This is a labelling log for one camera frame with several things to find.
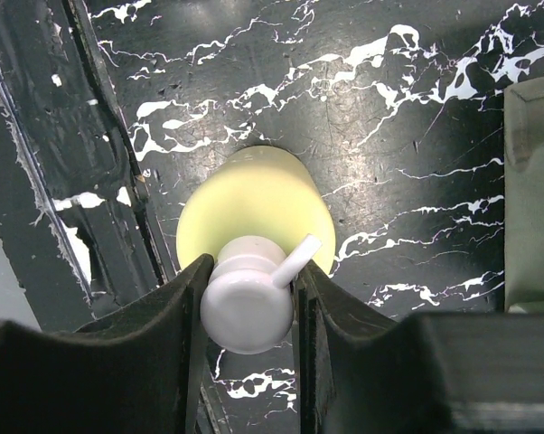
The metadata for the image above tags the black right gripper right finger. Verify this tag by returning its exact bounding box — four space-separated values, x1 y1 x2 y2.
294 264 544 433

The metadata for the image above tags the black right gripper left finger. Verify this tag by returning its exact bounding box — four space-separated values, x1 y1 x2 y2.
0 254 214 433

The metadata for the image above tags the yellow round pump bottle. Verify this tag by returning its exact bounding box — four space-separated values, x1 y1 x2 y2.
176 146 336 354

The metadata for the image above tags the green canvas bag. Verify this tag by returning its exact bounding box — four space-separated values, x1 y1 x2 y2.
503 77 544 314

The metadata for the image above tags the black front mounting rail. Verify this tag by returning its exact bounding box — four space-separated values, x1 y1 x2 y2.
0 1 175 332

